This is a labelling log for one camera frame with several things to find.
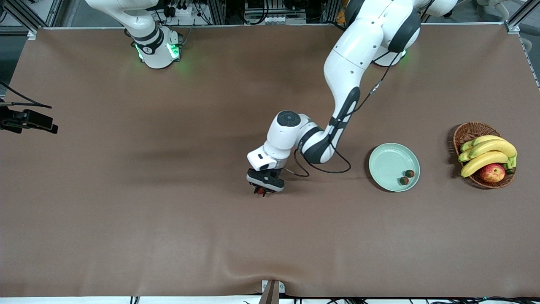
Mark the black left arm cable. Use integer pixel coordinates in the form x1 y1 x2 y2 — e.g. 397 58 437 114
293 51 391 174

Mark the greenish yellow banana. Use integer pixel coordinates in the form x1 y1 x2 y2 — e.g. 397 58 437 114
472 135 505 147

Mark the brown wicker basket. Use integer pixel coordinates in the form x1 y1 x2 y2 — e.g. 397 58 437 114
453 122 516 189

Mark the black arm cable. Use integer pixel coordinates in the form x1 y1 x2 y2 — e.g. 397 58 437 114
0 80 53 109
293 51 391 174

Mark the brown table cloth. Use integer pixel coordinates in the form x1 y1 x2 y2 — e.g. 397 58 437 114
0 24 540 298

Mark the aluminium frame profile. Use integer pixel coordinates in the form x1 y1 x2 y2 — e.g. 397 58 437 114
207 0 227 25

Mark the red apple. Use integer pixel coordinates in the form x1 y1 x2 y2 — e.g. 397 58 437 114
480 163 506 183

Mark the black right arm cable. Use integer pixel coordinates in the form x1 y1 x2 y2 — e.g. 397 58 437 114
0 80 53 109

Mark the white power strip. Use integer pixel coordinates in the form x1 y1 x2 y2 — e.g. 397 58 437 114
166 3 195 18

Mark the metal table clamp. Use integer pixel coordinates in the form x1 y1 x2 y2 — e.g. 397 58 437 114
258 280 286 304

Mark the pale green plate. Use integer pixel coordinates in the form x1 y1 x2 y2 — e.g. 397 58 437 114
369 143 421 193

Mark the large yellow banana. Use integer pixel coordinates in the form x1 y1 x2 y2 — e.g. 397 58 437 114
470 139 518 159
461 151 510 178

